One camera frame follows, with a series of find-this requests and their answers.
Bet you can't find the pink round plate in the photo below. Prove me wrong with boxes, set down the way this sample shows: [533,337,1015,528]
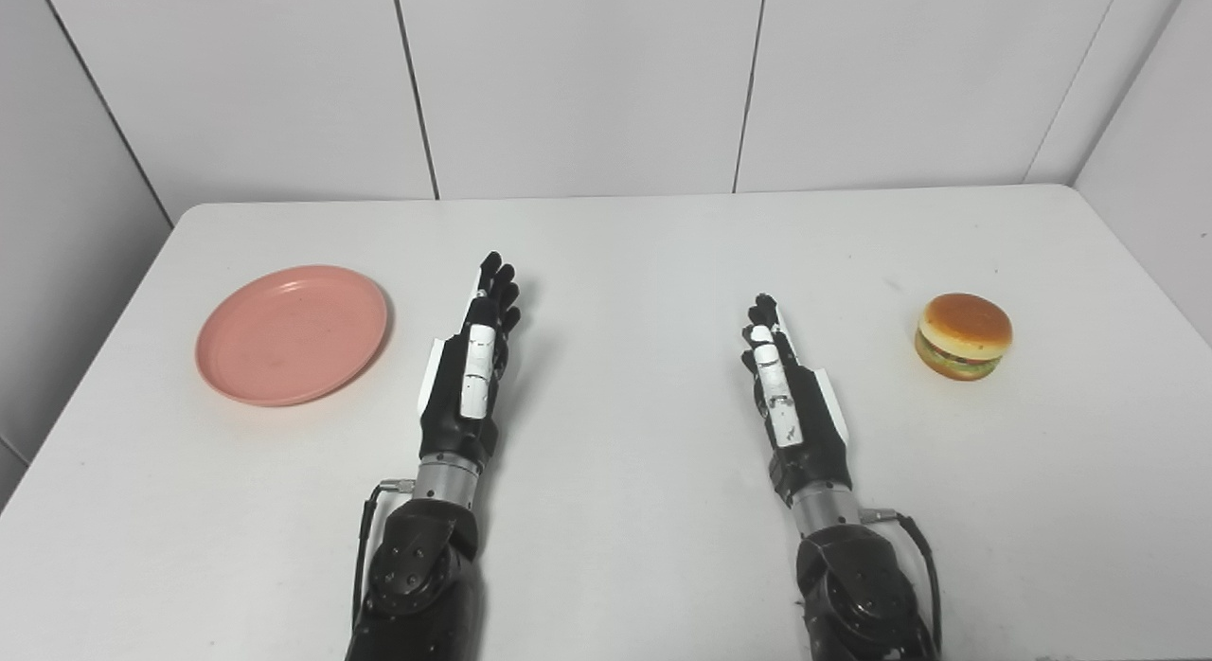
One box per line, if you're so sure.
[195,265,390,408]

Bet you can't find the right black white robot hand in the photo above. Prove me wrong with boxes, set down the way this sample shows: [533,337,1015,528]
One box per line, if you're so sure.
[740,294,853,506]

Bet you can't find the toy hamburger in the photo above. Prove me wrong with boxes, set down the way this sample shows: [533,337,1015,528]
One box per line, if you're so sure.
[914,293,1014,383]

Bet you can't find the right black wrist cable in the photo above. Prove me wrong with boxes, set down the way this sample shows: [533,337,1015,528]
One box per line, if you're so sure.
[860,508,944,658]

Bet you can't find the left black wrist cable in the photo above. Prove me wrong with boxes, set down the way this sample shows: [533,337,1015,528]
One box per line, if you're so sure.
[351,480,416,634]

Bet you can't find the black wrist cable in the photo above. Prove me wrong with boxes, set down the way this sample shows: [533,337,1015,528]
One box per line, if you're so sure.
[351,480,416,634]
[860,508,944,658]

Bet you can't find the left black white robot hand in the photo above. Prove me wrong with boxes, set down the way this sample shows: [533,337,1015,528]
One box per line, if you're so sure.
[419,252,523,468]

